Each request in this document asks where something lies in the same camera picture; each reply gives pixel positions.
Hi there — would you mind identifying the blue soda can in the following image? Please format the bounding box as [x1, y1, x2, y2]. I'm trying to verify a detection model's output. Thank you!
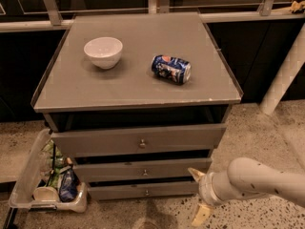
[152, 55, 192, 85]

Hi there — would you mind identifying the metal railing frame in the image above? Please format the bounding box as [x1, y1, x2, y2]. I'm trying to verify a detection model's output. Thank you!
[0, 0, 304, 32]

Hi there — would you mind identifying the green snack bag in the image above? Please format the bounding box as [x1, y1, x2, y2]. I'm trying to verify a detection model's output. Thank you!
[39, 140, 66, 189]

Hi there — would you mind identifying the grey middle drawer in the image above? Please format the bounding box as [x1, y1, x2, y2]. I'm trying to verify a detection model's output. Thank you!
[73, 157, 212, 182]

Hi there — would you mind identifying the grey drawer cabinet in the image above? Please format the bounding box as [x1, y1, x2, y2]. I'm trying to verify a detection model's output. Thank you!
[32, 13, 242, 189]

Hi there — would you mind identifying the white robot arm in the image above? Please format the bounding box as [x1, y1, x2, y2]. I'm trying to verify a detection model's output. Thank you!
[188, 157, 305, 227]

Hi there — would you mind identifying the grey top drawer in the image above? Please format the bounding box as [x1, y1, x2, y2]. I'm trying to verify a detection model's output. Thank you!
[51, 124, 226, 157]

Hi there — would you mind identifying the grey drawer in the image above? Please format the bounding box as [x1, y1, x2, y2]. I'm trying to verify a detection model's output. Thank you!
[51, 124, 226, 157]
[88, 181, 198, 200]
[73, 157, 212, 182]

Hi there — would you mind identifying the yellow object on rail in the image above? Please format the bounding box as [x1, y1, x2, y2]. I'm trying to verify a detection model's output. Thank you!
[275, 1, 305, 13]

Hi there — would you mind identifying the grey bottom drawer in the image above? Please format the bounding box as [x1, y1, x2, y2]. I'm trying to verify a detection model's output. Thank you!
[88, 181, 198, 200]

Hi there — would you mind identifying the white ceramic bowl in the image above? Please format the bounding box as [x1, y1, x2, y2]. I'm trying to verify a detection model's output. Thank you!
[84, 37, 123, 70]

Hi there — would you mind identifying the white cup in bin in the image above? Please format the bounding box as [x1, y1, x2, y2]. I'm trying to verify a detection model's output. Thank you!
[32, 187, 60, 202]

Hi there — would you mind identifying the clear plastic bin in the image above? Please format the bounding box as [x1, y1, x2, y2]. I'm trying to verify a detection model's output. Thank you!
[9, 129, 87, 213]

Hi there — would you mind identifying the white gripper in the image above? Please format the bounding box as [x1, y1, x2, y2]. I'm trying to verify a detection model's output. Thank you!
[188, 167, 223, 227]

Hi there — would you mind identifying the blue snack bag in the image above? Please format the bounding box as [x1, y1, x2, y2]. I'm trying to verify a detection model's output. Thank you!
[58, 168, 78, 202]

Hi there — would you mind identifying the white diagonal pipe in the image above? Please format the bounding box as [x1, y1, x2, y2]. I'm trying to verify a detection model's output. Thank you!
[259, 25, 305, 115]

